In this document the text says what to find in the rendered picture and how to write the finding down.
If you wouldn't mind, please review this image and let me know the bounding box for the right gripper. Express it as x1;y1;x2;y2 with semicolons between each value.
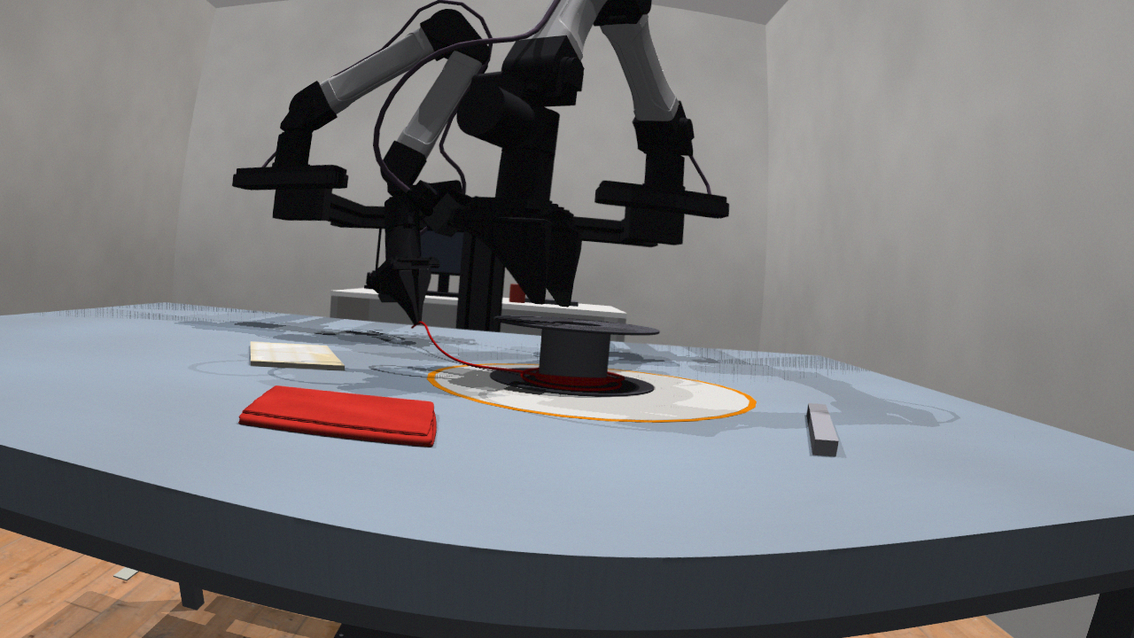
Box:
371;226;440;325

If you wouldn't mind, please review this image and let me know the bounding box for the red wire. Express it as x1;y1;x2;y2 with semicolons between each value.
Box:
418;322;625;391

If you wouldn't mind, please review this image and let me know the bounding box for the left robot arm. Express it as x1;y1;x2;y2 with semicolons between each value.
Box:
409;0;726;237

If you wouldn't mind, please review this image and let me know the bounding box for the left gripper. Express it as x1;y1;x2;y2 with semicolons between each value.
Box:
450;150;583;307

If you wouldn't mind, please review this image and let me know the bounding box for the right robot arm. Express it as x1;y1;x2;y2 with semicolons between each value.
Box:
237;9;490;232

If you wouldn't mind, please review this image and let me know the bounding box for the red cloth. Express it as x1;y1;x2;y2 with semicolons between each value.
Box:
238;385;437;446

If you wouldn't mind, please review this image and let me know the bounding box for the orange painted ring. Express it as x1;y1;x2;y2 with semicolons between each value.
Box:
426;365;758;423

